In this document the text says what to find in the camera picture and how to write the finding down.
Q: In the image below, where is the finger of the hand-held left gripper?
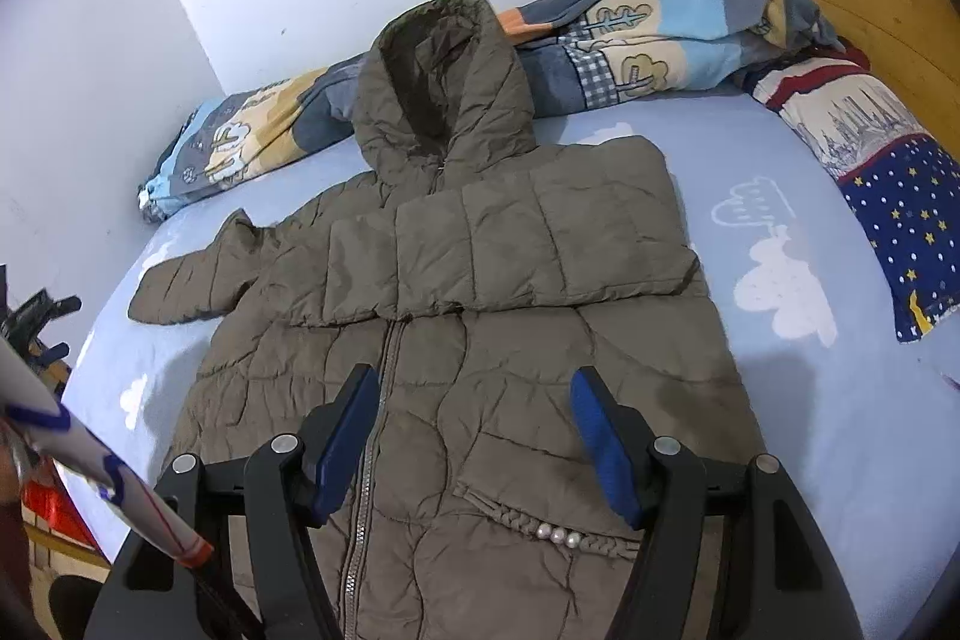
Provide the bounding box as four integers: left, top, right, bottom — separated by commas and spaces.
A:
22, 340, 71, 374
10, 289, 82, 332

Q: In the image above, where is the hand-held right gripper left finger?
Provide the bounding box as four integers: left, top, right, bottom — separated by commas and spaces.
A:
88, 364, 382, 640

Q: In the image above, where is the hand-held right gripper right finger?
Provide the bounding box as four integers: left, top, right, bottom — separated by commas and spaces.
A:
570, 366, 875, 640

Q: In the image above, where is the olive hooded puffer jacket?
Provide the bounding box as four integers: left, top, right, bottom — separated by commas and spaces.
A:
127, 0, 766, 640

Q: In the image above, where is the red plastic bag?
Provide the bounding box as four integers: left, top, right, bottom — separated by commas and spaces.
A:
21, 479, 102, 555

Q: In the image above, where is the blue cloud-print bed sheet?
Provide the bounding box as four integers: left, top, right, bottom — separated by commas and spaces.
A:
60, 85, 960, 640

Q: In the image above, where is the star and skyline print pillow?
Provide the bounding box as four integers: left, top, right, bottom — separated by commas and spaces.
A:
739, 36, 960, 345

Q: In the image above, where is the patchwork printed fleece blanket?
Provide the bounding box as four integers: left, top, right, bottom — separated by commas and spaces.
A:
137, 0, 848, 225

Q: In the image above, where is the white cable with blue tape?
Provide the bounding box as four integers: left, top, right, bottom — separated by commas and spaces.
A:
0, 332, 215, 570

